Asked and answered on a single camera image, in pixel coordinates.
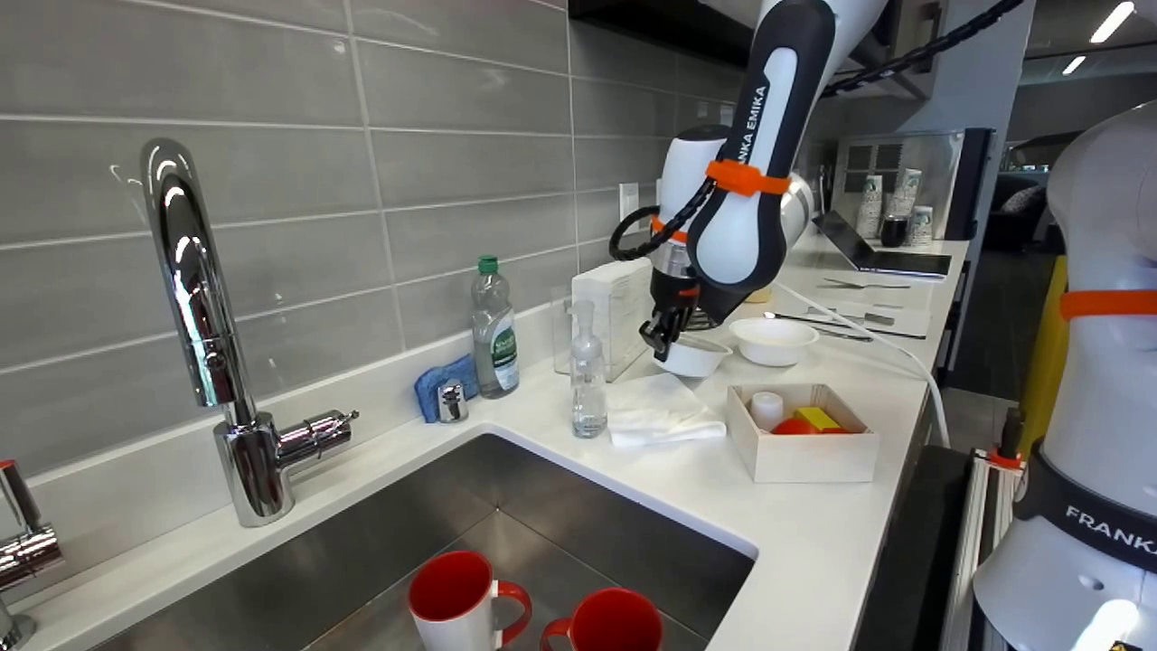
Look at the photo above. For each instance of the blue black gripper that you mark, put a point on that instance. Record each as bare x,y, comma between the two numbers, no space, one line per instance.
676,309

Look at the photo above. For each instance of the white bowl with beans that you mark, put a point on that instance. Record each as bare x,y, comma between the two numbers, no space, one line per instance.
693,359

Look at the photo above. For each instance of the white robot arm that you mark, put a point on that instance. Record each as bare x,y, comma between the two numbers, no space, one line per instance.
720,222

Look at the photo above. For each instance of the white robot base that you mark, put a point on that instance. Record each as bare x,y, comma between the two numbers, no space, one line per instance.
1079,561

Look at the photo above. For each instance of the white empty bowl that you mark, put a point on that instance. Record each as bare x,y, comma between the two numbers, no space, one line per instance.
770,340

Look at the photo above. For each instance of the white napkin stack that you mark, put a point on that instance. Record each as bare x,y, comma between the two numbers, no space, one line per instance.
618,301

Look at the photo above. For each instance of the white crumpled paper towel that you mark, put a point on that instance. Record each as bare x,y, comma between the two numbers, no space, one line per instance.
657,413

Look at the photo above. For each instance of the white toy bottle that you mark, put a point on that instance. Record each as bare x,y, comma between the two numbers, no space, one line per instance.
769,410

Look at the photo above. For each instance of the clear small bottle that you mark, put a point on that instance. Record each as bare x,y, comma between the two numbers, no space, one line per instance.
588,374

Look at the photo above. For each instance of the orange toy item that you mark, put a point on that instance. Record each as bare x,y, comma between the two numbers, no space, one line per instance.
792,426

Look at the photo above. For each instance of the yellow toy item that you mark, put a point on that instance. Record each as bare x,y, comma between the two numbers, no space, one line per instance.
815,416

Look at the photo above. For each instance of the green cap soap bottle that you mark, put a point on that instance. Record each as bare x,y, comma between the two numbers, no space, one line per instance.
494,331

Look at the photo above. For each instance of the blue sponge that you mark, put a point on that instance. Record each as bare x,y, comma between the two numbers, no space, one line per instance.
446,392

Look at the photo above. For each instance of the wooden toy box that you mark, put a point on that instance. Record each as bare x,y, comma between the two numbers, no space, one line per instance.
837,457

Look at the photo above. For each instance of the red white mug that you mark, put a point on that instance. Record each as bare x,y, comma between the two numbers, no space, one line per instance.
462,606
606,619

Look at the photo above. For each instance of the stainless steel sink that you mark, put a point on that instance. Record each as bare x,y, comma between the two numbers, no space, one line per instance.
341,586

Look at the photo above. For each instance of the chrome kitchen faucet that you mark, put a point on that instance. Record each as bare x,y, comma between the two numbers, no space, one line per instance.
253,449

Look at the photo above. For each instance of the small chrome side tap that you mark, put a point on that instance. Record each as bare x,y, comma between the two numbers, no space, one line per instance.
28,545

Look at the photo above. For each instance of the wall outlet plate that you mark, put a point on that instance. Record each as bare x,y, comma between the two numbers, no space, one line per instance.
626,201

